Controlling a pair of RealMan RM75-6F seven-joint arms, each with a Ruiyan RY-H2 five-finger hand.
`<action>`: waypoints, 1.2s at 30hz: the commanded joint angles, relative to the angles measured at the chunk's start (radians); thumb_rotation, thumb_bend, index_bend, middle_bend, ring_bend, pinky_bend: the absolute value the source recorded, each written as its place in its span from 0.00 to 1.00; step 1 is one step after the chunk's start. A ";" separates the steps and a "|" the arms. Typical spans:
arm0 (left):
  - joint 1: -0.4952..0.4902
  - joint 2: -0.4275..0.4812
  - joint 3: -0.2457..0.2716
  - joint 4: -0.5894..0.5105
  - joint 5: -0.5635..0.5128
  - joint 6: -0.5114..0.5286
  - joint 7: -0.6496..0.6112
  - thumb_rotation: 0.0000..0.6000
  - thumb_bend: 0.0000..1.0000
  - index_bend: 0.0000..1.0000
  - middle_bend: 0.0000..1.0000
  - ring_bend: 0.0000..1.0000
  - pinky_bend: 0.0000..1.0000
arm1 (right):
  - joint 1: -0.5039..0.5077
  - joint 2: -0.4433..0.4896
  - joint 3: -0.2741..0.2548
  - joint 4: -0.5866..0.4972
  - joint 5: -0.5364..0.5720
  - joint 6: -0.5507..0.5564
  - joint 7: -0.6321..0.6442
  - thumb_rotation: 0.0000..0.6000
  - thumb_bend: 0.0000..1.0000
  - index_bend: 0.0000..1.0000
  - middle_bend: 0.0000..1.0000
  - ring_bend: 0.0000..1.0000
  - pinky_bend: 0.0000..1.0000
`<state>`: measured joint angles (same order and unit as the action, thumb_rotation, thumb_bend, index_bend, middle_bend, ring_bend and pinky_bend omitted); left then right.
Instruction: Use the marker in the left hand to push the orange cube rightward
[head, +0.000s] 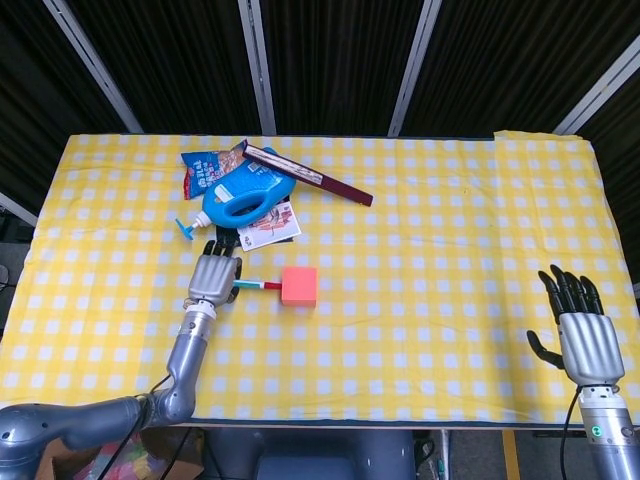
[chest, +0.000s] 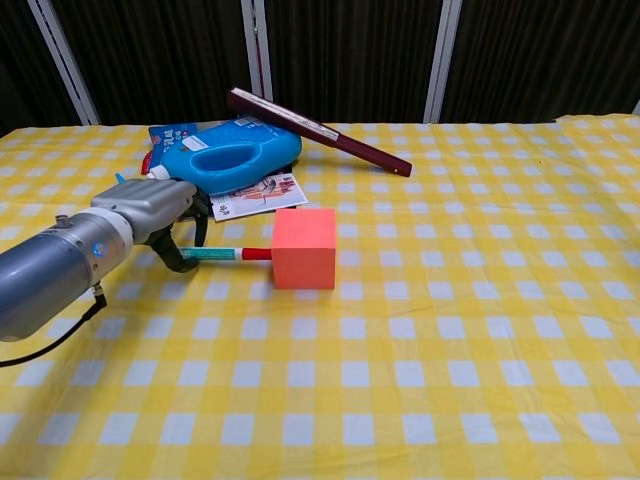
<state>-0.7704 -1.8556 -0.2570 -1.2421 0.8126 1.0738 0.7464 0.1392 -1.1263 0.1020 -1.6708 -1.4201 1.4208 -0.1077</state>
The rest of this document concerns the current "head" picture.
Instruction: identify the orange foam cube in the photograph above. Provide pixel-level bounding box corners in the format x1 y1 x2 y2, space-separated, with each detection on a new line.
280 266 320 309

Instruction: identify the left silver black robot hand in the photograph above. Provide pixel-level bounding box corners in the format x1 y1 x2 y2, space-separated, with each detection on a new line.
185 239 245 308

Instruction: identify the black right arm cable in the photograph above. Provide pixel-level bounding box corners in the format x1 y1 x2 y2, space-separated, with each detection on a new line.
558 385 584 480

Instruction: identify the black booklet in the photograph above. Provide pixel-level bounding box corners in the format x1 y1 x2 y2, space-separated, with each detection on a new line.
215 193 297 247

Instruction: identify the white illustrated card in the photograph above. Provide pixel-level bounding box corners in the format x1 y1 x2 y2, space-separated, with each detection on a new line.
236 203 303 253

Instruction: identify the blue detergent pump bottle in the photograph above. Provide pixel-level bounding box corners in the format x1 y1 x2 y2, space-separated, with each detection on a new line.
174 146 298 243

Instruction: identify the black pleated curtain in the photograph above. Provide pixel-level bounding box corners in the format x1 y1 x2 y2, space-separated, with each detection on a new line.
0 0 640 261

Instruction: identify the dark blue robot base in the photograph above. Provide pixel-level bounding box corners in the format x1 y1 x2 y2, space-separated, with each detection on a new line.
203 426 417 480

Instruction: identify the cardboard box with colourful items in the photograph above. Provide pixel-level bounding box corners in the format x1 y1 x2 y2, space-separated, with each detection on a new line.
35 428 205 480

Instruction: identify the green marker pen red cap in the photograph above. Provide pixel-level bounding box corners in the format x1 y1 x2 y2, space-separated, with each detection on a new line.
231 279 284 293

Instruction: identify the blue snack bag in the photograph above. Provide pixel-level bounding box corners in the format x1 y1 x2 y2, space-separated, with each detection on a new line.
179 138 251 201

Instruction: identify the white metal frame post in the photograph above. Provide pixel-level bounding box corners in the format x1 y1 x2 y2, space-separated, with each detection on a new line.
0 191 39 227
553 35 640 136
386 0 444 138
236 0 278 136
42 0 145 135

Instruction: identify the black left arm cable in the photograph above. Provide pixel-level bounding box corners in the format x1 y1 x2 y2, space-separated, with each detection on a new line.
105 374 201 480

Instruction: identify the dark red folded fan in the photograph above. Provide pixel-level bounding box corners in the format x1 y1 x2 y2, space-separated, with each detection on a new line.
242 143 375 208

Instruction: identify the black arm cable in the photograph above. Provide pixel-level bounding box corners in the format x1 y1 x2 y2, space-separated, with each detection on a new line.
558 385 584 480
105 374 201 480

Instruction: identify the yellow checkered tablecloth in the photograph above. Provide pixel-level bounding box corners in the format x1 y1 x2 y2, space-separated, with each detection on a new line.
0 129 640 427

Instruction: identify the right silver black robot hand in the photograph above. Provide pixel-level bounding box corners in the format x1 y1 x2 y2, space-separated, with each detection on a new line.
526 263 627 388

